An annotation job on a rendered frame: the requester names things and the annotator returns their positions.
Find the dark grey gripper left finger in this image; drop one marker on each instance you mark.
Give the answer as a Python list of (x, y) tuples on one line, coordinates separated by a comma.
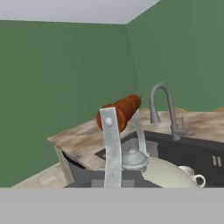
[(97, 183)]

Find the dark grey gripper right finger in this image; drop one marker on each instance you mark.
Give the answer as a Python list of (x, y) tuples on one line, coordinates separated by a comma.
[(127, 183)]

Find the pale cabinet door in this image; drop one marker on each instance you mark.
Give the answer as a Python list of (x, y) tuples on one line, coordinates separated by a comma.
[(64, 166)]

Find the black kitchen sink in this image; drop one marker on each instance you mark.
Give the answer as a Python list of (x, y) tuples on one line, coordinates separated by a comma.
[(186, 151)]

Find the grey curved sink tap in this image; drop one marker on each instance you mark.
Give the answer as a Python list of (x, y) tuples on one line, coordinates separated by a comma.
[(169, 100)]

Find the cream round plate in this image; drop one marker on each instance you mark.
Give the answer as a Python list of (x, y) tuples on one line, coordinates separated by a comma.
[(169, 175)]

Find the white mug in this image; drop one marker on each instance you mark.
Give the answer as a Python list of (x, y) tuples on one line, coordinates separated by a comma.
[(198, 178)]

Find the yellow rimmed object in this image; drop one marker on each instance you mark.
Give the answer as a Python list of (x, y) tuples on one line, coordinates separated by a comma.
[(219, 109), (179, 109)]

